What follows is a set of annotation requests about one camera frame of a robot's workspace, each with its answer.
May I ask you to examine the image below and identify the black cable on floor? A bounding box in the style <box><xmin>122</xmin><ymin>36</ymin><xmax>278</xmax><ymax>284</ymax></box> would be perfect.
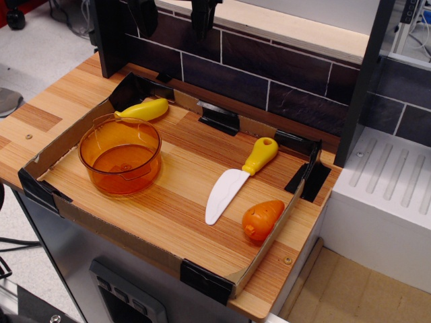
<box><xmin>0</xmin><ymin>237</ymin><xmax>42</xmax><ymax>280</ymax></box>

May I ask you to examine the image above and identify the orange toy carrot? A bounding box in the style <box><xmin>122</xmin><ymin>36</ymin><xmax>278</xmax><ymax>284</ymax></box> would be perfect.
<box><xmin>242</xmin><ymin>200</ymin><xmax>285</xmax><ymax>241</ymax></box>

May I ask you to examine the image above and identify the orange transparent plastic pot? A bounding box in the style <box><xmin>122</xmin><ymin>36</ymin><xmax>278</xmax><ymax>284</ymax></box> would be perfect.
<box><xmin>79</xmin><ymin>114</ymin><xmax>162</xmax><ymax>196</ymax></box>

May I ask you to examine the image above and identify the dark grey vertical post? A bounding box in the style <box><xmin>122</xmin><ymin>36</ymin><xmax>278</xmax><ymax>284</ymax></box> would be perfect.
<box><xmin>334</xmin><ymin>1</ymin><xmax>395</xmax><ymax>168</ymax></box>

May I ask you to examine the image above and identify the cardboard fence with black tape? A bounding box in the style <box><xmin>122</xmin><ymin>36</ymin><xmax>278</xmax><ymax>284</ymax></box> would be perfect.
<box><xmin>18</xmin><ymin>74</ymin><xmax>339</xmax><ymax>311</ymax></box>

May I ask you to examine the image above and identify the white toy sink drainboard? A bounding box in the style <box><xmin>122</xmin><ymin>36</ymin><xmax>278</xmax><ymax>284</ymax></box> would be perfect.
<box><xmin>320</xmin><ymin>128</ymin><xmax>430</xmax><ymax>292</ymax></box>

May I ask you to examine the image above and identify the black caster wheel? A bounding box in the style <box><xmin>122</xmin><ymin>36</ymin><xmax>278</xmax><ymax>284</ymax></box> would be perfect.
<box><xmin>5</xmin><ymin>0</ymin><xmax>26</xmax><ymax>30</ymax></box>

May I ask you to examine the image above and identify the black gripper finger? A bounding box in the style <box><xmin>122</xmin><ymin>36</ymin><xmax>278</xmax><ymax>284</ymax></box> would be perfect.
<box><xmin>191</xmin><ymin>0</ymin><xmax>223</xmax><ymax>42</ymax></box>
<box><xmin>127</xmin><ymin>0</ymin><xmax>158</xmax><ymax>37</ymax></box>

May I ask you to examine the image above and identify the round grey metal base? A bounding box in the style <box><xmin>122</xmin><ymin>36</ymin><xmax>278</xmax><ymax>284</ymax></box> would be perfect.
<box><xmin>0</xmin><ymin>87</ymin><xmax>23</xmax><ymax>118</ymax></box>

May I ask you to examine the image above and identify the toy oven control panel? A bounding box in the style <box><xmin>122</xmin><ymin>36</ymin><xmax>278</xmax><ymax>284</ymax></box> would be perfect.
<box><xmin>90</xmin><ymin>260</ymin><xmax>168</xmax><ymax>322</ymax></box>

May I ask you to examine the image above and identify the yellow handled white toy knife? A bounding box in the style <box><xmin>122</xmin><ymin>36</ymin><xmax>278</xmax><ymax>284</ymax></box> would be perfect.
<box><xmin>205</xmin><ymin>137</ymin><xmax>279</xmax><ymax>225</ymax></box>

